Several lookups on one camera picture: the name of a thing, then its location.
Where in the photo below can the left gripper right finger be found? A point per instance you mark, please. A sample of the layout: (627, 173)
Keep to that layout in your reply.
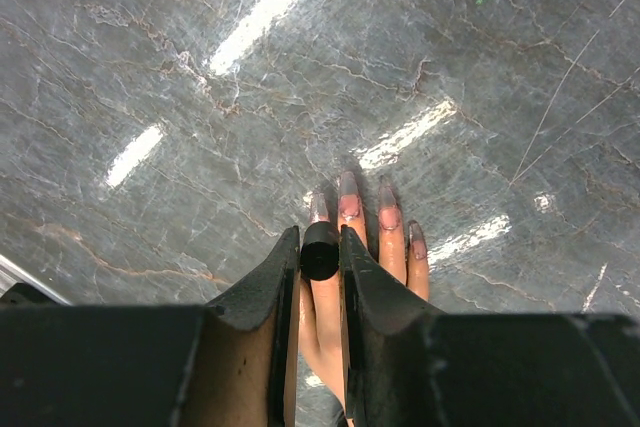
(563, 369)

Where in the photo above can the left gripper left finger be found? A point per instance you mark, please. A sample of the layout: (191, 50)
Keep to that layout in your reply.
(229, 362)

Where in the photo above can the black nail polish cap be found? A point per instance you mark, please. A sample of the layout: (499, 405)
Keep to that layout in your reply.
(319, 255)

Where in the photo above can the grey sleeved forearm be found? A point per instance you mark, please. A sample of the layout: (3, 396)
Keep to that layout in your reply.
(338, 418)

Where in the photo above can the person's bare hand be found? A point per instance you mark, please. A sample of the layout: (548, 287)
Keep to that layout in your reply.
(360, 329)

